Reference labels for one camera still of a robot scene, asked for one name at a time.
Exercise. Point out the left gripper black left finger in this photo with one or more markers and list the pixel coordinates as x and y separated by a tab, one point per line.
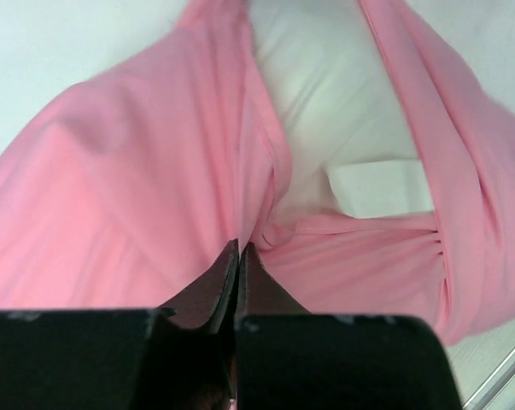
175	356

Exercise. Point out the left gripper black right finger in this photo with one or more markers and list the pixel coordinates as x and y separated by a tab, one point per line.
288	358

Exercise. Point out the pink floral pillowcase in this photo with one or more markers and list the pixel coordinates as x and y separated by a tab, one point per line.
124	189

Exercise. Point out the white pillow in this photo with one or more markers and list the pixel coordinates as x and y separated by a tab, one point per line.
351	148

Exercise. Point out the aluminium right side rail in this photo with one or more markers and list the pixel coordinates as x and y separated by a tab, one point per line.
498	389

